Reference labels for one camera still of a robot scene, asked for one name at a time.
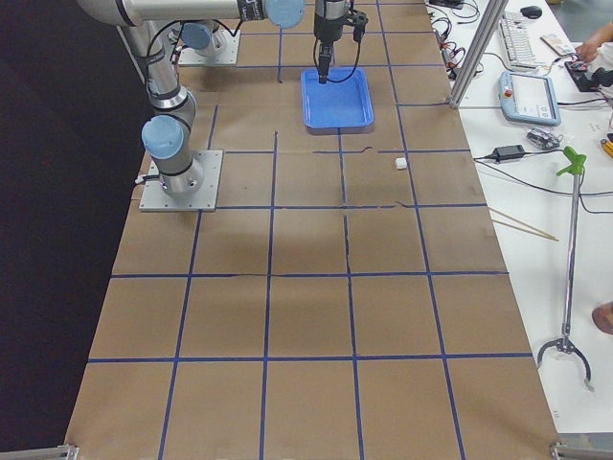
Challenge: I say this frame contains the black power adapter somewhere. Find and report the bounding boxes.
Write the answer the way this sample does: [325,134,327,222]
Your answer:
[492,145,526,163]

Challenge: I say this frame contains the brown paper table cover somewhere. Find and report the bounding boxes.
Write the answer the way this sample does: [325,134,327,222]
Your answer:
[66,1,556,459]

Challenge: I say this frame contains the black computer mouse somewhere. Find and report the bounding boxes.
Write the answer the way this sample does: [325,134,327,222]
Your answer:
[519,6,542,20]

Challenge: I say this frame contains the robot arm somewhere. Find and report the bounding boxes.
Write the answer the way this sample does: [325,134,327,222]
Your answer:
[176,1,369,84]
[79,1,306,198]

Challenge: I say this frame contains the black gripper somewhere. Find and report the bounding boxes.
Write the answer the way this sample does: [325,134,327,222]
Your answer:
[313,0,368,84]

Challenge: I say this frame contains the wooden chopstick pair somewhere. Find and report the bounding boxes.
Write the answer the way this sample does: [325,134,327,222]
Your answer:
[488,207,558,242]

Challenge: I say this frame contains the black joystick controller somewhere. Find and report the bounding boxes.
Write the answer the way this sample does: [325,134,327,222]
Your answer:
[564,60,612,92]

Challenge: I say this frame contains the person hand at desk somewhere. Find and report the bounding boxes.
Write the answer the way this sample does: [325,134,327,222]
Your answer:
[576,40,601,62]

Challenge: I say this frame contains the white block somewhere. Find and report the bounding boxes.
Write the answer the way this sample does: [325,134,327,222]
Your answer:
[395,157,407,171]

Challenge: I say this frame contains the teach pendant tablet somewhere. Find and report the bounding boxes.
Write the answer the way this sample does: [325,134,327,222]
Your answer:
[498,71,561,127]

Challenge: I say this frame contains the green handled reacher grabber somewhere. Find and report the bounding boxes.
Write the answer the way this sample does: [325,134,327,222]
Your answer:
[536,146,594,392]

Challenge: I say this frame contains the aluminium frame post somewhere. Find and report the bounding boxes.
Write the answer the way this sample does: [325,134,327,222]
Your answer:
[448,0,508,109]

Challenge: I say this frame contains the blue plastic tray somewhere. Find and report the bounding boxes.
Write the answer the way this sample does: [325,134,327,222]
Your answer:
[301,67,375,130]

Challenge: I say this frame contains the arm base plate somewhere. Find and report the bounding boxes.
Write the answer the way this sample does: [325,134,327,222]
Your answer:
[139,150,223,212]
[178,30,240,67]

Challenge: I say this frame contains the white keyboard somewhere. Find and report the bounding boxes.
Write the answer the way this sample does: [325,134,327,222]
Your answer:
[498,11,538,71]

